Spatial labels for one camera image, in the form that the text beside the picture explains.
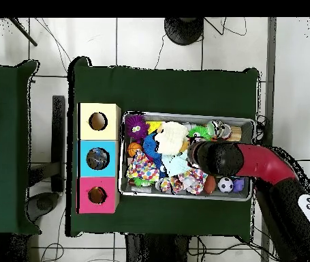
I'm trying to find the green spiky ball with eyes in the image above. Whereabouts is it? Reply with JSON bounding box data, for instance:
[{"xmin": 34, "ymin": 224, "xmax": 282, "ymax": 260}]
[{"xmin": 187, "ymin": 125, "xmax": 213, "ymax": 142}]

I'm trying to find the black rod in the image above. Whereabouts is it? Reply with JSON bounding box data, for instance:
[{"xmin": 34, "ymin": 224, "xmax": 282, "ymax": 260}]
[{"xmin": 8, "ymin": 17, "xmax": 38, "ymax": 47}]

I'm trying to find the shallow mesh bin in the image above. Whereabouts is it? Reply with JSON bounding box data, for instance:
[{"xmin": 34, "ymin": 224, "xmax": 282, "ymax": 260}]
[{"xmin": 118, "ymin": 110, "xmax": 255, "ymax": 202}]

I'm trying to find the cream waffle cloth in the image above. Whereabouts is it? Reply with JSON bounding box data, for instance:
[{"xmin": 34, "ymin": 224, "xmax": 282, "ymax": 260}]
[{"xmin": 154, "ymin": 121, "xmax": 189, "ymax": 156}]

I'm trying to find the purple spiky ball with eyes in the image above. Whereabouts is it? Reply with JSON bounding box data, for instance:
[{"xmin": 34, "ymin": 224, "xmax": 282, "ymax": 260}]
[{"xmin": 124, "ymin": 115, "xmax": 151, "ymax": 142}]

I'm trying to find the small brown football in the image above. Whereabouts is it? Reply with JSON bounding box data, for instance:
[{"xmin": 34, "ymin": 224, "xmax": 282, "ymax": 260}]
[{"xmin": 203, "ymin": 174, "xmax": 217, "ymax": 195}]

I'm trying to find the small soccer ball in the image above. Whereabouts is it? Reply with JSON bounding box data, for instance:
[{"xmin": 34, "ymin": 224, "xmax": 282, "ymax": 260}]
[{"xmin": 217, "ymin": 177, "xmax": 234, "ymax": 194}]

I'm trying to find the black round stand base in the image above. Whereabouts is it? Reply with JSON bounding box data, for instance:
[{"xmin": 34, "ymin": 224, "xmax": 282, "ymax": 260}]
[{"xmin": 164, "ymin": 17, "xmax": 204, "ymax": 46}]

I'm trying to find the small orange basketball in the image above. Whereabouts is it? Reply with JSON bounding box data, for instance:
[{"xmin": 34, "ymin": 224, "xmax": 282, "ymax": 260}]
[{"xmin": 127, "ymin": 142, "xmax": 144, "ymax": 158}]

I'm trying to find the blue spiky ball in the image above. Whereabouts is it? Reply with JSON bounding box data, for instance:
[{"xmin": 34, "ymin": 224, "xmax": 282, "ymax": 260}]
[{"xmin": 142, "ymin": 132, "xmax": 168, "ymax": 178}]

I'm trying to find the confetti print cloth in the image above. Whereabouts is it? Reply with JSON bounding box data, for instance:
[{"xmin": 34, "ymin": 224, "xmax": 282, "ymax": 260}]
[
  {"xmin": 155, "ymin": 167, "xmax": 208, "ymax": 195},
  {"xmin": 126, "ymin": 149, "xmax": 161, "ymax": 182}
]

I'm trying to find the dark green tablecloth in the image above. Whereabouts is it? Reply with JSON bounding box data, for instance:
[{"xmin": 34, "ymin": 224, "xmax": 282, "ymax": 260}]
[{"xmin": 65, "ymin": 56, "xmax": 260, "ymax": 237}]

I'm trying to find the grey stand foot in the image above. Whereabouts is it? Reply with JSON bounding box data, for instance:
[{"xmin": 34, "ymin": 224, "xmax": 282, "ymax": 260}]
[{"xmin": 26, "ymin": 191, "xmax": 61, "ymax": 222}]

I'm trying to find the wooden three-hole box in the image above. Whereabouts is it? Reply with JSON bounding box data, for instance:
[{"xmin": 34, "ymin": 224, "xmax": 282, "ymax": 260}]
[{"xmin": 76, "ymin": 102, "xmax": 122, "ymax": 214}]

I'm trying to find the light blue waffle cloth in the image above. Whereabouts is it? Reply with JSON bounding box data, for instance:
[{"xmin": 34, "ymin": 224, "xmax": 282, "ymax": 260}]
[{"xmin": 161, "ymin": 151, "xmax": 197, "ymax": 178}]

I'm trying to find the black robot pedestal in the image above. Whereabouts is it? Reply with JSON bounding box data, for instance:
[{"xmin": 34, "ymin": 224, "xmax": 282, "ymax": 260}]
[{"xmin": 124, "ymin": 233, "xmax": 192, "ymax": 262}]

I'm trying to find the green cloth side table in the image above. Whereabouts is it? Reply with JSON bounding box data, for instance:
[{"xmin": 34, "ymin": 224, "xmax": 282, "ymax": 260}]
[{"xmin": 0, "ymin": 60, "xmax": 42, "ymax": 236}]

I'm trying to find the black upright panel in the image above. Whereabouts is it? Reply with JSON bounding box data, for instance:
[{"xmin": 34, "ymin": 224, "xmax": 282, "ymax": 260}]
[{"xmin": 51, "ymin": 95, "xmax": 66, "ymax": 193}]

